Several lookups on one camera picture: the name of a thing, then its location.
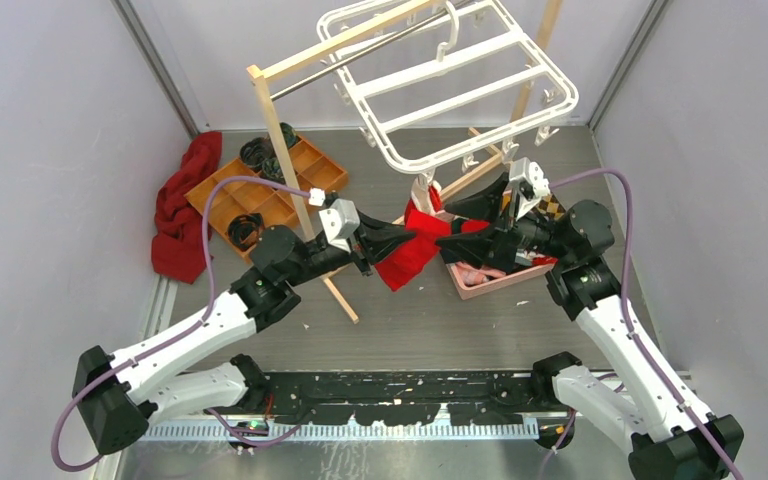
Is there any pink sock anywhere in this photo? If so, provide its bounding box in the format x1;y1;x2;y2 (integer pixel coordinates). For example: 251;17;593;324
454;262;506;287

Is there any white plastic clip hanger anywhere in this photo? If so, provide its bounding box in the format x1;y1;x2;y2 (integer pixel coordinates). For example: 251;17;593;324
322;1;580;178

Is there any argyle brown sock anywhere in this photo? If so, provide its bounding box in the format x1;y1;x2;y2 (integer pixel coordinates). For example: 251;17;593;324
537;194;566;221

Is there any rolled teal sock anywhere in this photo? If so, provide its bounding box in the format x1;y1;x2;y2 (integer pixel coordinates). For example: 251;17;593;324
279;122;299;148

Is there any red cloth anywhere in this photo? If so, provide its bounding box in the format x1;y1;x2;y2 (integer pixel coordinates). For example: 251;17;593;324
151;131;223;284

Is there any wooden drying rack frame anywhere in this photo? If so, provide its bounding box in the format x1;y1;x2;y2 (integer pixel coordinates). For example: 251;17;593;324
246;0;564;325

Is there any wooden compartment tray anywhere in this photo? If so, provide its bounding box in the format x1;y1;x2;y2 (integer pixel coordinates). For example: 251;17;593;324
186;136;349;241

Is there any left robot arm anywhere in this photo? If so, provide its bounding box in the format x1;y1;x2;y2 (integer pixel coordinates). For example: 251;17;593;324
72;208;416;455

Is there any rolled dark green sock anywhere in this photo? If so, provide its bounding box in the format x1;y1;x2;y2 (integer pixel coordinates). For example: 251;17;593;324
260;157;286;185

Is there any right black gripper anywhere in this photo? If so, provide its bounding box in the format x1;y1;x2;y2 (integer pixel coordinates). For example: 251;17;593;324
435;172;573;269

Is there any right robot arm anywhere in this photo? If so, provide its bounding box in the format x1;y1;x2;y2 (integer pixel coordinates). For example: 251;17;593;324
438;175;744;479

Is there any rolled black orange sock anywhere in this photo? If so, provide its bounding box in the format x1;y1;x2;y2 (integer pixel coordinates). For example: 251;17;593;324
226;212;265;252

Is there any red santa sock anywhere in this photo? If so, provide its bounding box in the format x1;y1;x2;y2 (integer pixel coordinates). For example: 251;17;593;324
375;218;488;292
403;175;447;232

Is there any pink plastic basket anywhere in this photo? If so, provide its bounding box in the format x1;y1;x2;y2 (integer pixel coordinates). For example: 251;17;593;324
440;250;557;300

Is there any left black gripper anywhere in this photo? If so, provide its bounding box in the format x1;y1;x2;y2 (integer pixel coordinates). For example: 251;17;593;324
284;208;415;287

